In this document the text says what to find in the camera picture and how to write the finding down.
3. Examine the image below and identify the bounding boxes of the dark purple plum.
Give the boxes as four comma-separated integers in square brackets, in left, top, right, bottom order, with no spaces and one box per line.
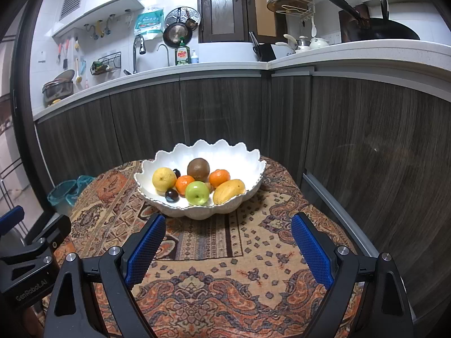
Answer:
[164,188,180,204]

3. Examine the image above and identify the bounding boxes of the chrome kitchen faucet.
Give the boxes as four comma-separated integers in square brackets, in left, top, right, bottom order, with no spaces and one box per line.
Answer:
[131,34,147,75]

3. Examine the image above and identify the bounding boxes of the teal plastic basket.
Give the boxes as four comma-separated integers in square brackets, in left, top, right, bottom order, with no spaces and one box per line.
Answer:
[47,175,95,207]

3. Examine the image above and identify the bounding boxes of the patterned woven tablecloth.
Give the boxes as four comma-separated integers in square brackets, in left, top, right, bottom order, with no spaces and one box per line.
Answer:
[42,155,371,338]

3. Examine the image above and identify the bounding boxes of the yellow lemon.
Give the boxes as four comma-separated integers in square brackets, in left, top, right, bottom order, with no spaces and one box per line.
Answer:
[152,167,177,191]

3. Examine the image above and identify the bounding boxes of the large orange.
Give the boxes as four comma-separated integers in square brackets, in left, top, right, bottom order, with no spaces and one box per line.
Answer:
[175,175,195,197]

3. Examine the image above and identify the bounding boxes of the dark pot with lid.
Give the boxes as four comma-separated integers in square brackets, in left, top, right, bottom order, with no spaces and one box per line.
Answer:
[42,69,75,107]

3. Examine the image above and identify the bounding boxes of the green apple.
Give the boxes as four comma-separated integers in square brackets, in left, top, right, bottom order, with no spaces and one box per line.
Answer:
[185,181,210,205]

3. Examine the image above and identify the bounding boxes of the brown passion fruit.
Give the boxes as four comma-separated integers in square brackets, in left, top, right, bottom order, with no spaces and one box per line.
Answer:
[187,158,210,182]

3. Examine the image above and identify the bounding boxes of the small brown kiwi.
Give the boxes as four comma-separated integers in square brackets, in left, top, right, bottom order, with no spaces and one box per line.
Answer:
[205,182,214,193]

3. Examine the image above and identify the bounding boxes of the small tangerine in bowl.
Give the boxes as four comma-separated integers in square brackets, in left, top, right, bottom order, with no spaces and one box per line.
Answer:
[209,169,231,188]

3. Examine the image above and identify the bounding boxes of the yellow mango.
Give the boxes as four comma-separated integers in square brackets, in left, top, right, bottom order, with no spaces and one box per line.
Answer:
[213,179,246,204]

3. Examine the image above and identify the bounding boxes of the white scalloped ceramic bowl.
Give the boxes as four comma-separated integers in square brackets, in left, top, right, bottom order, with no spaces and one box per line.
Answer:
[134,139,266,221]

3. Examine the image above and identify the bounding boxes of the green dish soap bottle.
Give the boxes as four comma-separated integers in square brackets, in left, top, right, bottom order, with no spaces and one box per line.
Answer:
[175,37,191,66]

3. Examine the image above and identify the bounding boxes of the hanging small frying pan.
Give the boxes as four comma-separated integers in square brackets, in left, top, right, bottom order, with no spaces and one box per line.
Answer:
[163,8,193,48]

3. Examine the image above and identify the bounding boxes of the white teapot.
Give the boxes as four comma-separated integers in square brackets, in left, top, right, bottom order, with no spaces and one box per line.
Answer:
[309,37,329,50]

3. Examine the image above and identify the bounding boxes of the black wok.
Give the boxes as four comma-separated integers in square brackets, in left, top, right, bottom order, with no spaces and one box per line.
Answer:
[329,0,420,42]

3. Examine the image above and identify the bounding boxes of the black wire dish rack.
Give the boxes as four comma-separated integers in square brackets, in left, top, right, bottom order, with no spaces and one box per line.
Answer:
[89,51,121,76]

